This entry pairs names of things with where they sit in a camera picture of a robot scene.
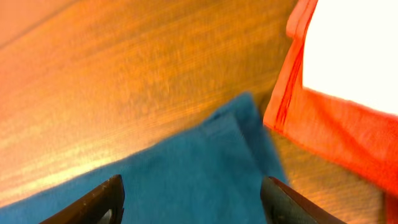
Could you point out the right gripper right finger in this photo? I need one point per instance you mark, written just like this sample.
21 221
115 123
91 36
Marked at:
283 205

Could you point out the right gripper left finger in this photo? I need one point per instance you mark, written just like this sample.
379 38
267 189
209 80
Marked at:
103 204

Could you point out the blue polo shirt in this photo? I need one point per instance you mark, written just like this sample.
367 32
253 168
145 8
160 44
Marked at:
211 173

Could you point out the red t-shirt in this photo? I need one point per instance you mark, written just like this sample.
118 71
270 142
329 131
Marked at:
350 135

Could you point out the white printed t-shirt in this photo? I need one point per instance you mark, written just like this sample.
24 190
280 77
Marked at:
351 52

